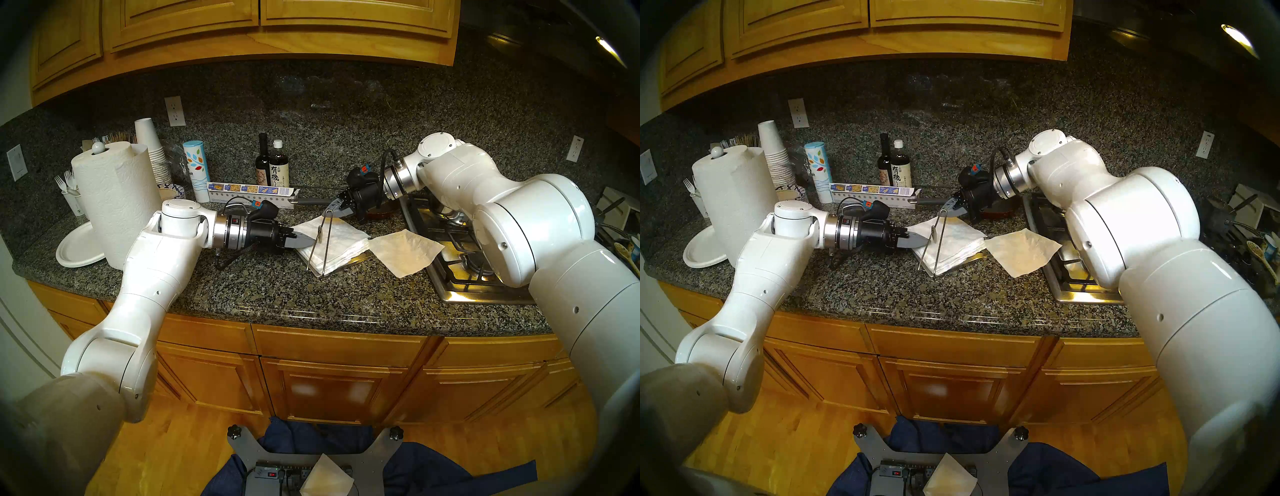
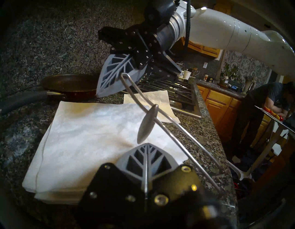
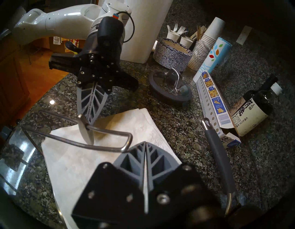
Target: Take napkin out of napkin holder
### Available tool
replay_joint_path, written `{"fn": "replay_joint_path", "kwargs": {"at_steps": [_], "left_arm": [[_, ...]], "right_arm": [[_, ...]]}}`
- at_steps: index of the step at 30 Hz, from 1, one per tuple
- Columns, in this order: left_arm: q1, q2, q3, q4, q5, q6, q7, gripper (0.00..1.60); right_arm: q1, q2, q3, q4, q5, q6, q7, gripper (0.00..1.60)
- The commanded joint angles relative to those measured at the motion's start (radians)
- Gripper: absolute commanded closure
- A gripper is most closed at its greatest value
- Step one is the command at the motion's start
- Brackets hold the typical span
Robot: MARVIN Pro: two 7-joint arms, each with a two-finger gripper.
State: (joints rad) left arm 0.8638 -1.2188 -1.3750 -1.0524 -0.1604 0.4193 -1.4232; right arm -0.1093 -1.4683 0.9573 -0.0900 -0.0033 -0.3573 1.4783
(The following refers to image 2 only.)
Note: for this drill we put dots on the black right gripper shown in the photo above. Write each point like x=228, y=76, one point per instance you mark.
x=138, y=43

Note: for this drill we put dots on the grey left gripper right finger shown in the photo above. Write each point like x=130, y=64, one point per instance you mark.
x=159, y=164

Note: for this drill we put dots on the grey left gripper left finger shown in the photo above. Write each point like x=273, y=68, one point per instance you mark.
x=134, y=164

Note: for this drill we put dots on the single white napkin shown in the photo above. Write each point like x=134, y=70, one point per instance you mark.
x=159, y=99

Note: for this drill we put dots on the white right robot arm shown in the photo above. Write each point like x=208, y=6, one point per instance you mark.
x=219, y=30

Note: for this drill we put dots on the white napkin stack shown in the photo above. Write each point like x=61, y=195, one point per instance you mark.
x=80, y=143

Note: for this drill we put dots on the dark frying pan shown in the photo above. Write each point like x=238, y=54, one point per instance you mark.
x=69, y=83

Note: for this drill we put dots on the stainless gas cooktop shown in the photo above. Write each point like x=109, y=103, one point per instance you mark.
x=175, y=97

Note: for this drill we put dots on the white blue mug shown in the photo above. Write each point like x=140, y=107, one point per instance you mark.
x=187, y=75

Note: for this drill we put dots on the wooden base cabinet row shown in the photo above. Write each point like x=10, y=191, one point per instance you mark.
x=219, y=103

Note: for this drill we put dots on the green houseplant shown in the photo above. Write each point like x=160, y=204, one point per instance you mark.
x=229, y=71

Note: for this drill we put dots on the red yellow food pile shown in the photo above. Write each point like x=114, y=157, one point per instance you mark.
x=273, y=113

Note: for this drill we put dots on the person in dark clothes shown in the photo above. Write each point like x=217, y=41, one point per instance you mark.
x=272, y=94

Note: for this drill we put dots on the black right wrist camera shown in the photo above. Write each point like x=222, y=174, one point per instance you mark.
x=159, y=11

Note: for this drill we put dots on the wooden wall cabinet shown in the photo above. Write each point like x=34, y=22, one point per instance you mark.
x=202, y=48

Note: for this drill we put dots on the white pedestal table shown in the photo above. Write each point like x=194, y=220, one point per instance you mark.
x=265, y=150

